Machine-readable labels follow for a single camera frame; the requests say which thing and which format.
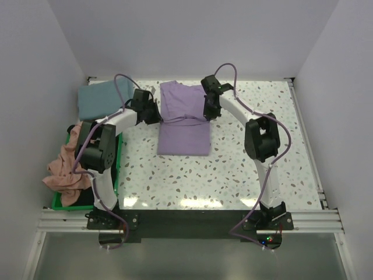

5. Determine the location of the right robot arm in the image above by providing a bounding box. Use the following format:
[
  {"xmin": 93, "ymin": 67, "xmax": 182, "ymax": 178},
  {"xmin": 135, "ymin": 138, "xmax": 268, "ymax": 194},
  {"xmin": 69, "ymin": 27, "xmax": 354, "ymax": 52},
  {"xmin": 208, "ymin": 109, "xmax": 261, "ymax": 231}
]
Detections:
[{"xmin": 201, "ymin": 75, "xmax": 286, "ymax": 229}]

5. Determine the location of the aluminium frame rail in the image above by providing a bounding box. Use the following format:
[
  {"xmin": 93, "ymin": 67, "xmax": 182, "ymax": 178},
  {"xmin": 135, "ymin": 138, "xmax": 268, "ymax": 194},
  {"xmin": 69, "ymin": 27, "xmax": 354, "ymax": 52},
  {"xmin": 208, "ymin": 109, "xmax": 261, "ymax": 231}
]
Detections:
[{"xmin": 37, "ymin": 209, "xmax": 344, "ymax": 233}]

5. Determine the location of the black t-shirt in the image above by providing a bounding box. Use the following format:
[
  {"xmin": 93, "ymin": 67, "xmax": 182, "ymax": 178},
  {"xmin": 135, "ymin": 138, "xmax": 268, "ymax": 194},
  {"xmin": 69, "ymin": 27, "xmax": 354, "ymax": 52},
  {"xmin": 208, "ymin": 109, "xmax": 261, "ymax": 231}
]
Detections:
[{"xmin": 64, "ymin": 122, "xmax": 93, "ymax": 207}]

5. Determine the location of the purple t-shirt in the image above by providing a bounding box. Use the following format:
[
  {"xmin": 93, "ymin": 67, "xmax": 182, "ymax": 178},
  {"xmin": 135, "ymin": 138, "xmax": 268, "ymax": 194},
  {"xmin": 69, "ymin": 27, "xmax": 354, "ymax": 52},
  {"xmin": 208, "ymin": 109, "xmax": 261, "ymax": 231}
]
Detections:
[{"xmin": 157, "ymin": 81, "xmax": 210, "ymax": 156}]

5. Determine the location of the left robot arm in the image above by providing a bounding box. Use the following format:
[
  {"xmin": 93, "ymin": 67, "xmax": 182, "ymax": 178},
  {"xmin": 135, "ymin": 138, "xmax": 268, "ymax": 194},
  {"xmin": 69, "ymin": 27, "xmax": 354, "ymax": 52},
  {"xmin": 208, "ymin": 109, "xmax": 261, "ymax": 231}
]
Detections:
[{"xmin": 72, "ymin": 89, "xmax": 162, "ymax": 229}]

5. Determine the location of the green plastic bin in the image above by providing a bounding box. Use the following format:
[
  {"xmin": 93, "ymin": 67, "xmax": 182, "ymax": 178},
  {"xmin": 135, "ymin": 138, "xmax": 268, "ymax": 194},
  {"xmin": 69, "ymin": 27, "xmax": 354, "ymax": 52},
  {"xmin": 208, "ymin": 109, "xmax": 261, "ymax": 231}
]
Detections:
[{"xmin": 51, "ymin": 134, "xmax": 122, "ymax": 211}]

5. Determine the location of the pink crumpled t-shirt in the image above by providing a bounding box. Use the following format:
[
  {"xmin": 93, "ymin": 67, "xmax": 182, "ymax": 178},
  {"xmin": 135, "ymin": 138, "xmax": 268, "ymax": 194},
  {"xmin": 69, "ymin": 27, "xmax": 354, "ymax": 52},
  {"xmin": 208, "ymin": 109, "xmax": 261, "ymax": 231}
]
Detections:
[{"xmin": 42, "ymin": 122, "xmax": 91, "ymax": 207}]

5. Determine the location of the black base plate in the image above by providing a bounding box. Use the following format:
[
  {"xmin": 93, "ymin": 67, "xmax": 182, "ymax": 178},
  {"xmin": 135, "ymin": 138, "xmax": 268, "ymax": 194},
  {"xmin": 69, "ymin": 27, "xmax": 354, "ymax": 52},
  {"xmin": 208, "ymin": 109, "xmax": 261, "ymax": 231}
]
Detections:
[{"xmin": 85, "ymin": 209, "xmax": 294, "ymax": 249}]

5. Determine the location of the folded blue t-shirt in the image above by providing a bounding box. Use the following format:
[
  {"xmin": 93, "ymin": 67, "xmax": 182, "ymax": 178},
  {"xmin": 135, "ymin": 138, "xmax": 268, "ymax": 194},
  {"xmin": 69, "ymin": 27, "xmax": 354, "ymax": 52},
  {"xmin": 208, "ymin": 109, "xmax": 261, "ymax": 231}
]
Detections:
[{"xmin": 78, "ymin": 77, "xmax": 139, "ymax": 121}]

